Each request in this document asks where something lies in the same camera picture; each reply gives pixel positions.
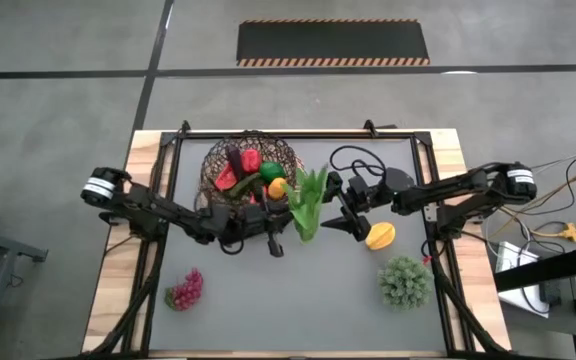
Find orange fruit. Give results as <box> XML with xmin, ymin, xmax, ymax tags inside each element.
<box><xmin>267</xmin><ymin>177</ymin><xmax>289</xmax><ymax>202</ymax></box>

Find red bell pepper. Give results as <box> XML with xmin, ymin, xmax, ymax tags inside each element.
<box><xmin>240</xmin><ymin>148</ymin><xmax>264</xmax><ymax>175</ymax></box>

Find round green fruit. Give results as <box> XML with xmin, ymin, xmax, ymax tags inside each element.
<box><xmin>259</xmin><ymin>160</ymin><xmax>288</xmax><ymax>184</ymax></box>

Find dark wire basket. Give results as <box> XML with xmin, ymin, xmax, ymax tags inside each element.
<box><xmin>197</xmin><ymin>130</ymin><xmax>305</xmax><ymax>212</ymax></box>

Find pale green fuzzy plant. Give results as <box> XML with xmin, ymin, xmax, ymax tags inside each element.
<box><xmin>377</xmin><ymin>255</ymin><xmax>435</xmax><ymax>313</ymax></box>

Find green leafy vegetable bunch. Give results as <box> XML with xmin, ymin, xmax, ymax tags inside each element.
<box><xmin>282</xmin><ymin>164</ymin><xmax>331</xmax><ymax>245</ymax></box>

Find yellow starfruit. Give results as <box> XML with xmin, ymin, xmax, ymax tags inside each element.
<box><xmin>364</xmin><ymin>221</ymin><xmax>398</xmax><ymax>252</ymax></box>

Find watermelon slice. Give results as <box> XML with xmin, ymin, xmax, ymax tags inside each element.
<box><xmin>213</xmin><ymin>163</ymin><xmax>240</xmax><ymax>193</ymax></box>

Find red grape bunch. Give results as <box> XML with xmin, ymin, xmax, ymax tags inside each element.
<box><xmin>164</xmin><ymin>267</ymin><xmax>205</xmax><ymax>312</ymax></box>

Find small red fruit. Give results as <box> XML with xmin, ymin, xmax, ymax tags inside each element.
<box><xmin>249</xmin><ymin>185</ymin><xmax>270</xmax><ymax>205</ymax></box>

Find white box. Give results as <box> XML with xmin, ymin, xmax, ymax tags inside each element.
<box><xmin>495</xmin><ymin>241</ymin><xmax>552</xmax><ymax>319</ymax></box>

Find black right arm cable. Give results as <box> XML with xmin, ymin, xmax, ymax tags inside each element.
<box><xmin>328</xmin><ymin>144</ymin><xmax>388</xmax><ymax>178</ymax></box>

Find dark eggplant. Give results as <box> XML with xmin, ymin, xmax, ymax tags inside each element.
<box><xmin>224</xmin><ymin>144</ymin><xmax>247</xmax><ymax>183</ymax></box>

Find dark green cucumber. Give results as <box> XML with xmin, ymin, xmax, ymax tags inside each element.
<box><xmin>227</xmin><ymin>172</ymin><xmax>264</xmax><ymax>199</ymax></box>

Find yellow power splitter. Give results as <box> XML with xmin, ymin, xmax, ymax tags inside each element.
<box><xmin>557</xmin><ymin>222</ymin><xmax>576</xmax><ymax>244</ymax></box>

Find black table frame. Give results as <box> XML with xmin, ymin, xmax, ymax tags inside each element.
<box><xmin>82</xmin><ymin>119</ymin><xmax>512</xmax><ymax>360</ymax></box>

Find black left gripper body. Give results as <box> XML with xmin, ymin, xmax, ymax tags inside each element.
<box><xmin>226</xmin><ymin>201</ymin><xmax>278</xmax><ymax>243</ymax></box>

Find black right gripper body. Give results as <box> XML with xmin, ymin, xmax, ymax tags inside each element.
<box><xmin>343</xmin><ymin>173</ymin><xmax>394</xmax><ymax>217</ymax></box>

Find black hazard-striped floor mat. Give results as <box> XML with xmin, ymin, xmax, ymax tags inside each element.
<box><xmin>236</xmin><ymin>18</ymin><xmax>431</xmax><ymax>68</ymax></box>

